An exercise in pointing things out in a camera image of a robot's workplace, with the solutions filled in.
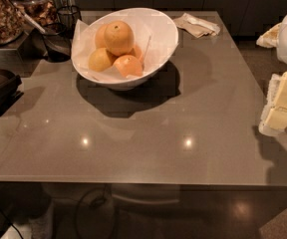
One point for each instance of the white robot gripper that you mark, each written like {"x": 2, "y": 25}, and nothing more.
{"x": 274, "y": 115}

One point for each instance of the right hidden orange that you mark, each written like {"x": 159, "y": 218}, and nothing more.
{"x": 138, "y": 53}

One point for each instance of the white ceramic bowl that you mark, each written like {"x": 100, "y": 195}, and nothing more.
{"x": 160, "y": 34}

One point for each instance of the front left yellow orange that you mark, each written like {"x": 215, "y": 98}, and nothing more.
{"x": 101, "y": 59}

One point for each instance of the crumpled beige napkin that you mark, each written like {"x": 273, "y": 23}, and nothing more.
{"x": 195, "y": 26}

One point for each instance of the metal tray stand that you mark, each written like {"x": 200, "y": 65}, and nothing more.
{"x": 16, "y": 54}

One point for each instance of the black wire cup holder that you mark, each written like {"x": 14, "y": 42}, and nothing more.
{"x": 69, "y": 15}

